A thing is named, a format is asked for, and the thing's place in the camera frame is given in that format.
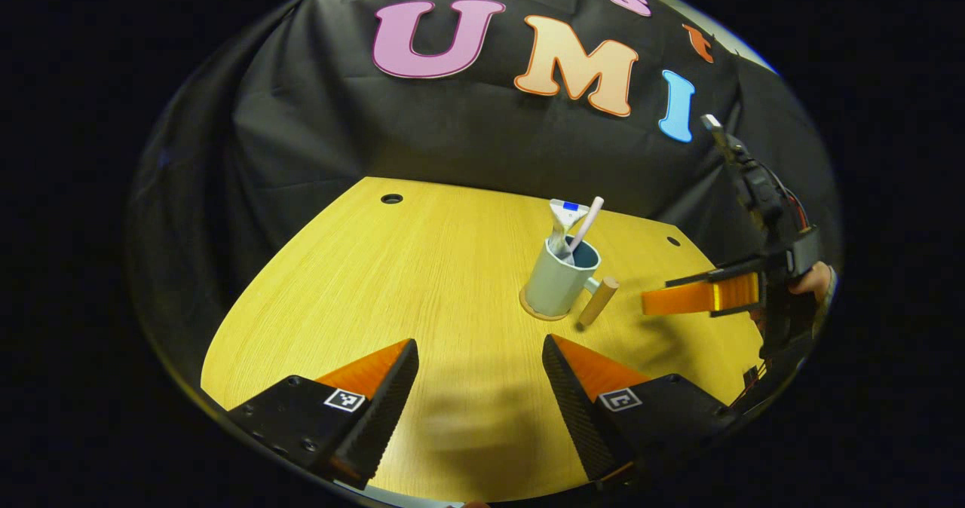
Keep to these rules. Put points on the round cork coaster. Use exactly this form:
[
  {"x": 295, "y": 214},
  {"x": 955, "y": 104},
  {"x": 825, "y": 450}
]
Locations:
[{"x": 531, "y": 313}]

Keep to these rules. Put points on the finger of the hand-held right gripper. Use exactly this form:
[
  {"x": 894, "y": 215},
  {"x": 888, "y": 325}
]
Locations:
[{"x": 693, "y": 297}]

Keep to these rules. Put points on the pink toothbrush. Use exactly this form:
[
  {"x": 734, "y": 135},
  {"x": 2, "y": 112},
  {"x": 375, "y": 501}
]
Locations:
[{"x": 588, "y": 218}]

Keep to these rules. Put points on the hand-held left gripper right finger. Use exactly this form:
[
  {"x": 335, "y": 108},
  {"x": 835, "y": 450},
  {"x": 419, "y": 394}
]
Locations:
[{"x": 577, "y": 410}]

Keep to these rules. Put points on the black backdrop cloth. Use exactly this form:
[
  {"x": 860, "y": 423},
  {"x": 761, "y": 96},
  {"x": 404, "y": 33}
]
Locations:
[{"x": 377, "y": 131}]

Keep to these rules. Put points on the white toothpaste tube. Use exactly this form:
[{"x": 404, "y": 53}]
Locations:
[{"x": 564, "y": 218}]

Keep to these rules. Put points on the yellow wooden desktop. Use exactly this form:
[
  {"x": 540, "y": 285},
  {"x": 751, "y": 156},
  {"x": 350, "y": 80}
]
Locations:
[{"x": 392, "y": 304}]

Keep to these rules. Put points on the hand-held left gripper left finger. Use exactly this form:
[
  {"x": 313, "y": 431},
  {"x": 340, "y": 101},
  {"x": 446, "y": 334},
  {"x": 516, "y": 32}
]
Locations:
[{"x": 381, "y": 410}]

